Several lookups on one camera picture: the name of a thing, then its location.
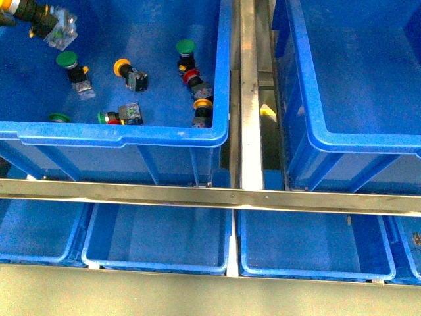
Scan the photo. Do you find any green button lying centre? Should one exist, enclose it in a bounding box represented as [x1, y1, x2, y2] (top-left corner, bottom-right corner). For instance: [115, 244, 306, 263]
[97, 103, 143, 126]

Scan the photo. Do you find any lower blue bin centre-right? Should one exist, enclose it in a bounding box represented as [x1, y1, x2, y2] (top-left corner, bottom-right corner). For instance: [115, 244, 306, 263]
[237, 211, 396, 282]

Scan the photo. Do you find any metal roller rack frame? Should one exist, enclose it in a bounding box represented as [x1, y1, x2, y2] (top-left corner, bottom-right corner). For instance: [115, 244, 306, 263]
[16, 1, 420, 277]

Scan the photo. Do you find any green button back right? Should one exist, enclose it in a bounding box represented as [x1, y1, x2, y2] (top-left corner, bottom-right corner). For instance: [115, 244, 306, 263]
[176, 39, 197, 76]

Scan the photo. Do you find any red button lying right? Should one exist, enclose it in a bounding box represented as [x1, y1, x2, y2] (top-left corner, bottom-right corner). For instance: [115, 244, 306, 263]
[182, 68, 214, 102]

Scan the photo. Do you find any orange button lying centre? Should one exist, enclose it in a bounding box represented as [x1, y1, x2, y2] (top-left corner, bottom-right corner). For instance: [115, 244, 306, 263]
[113, 59, 149, 92]

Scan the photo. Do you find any lower blue bin far right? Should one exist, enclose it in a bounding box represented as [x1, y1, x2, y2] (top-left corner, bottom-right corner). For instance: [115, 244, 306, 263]
[383, 216, 420, 286]

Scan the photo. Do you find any blue bin with buttons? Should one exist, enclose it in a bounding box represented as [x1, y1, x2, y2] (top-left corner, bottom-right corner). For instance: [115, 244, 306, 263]
[1, 1, 232, 186]

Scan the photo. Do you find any lower blue bin far left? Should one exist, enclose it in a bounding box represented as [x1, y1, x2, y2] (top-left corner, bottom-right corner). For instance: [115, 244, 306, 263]
[1, 199, 93, 267]

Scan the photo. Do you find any yellow button right front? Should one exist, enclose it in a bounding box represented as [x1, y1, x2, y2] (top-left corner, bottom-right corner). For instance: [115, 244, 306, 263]
[192, 99, 213, 128]

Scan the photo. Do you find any empty blue middle bin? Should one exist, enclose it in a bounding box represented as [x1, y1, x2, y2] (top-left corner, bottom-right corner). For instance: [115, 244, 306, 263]
[272, 1, 420, 195]

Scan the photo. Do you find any green button back left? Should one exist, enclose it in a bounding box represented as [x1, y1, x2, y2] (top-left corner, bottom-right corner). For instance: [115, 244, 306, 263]
[56, 51, 96, 100]

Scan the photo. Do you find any green button front left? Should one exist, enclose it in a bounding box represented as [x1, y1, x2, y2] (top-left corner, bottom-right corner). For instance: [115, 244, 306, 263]
[48, 113, 71, 123]

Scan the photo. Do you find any lower blue bin centre-left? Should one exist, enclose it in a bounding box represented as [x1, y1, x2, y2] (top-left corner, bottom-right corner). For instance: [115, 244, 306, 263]
[82, 203, 232, 275]

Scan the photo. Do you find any yellow mushroom button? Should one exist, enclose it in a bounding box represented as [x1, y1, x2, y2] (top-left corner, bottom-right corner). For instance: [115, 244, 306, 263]
[1, 1, 78, 51]

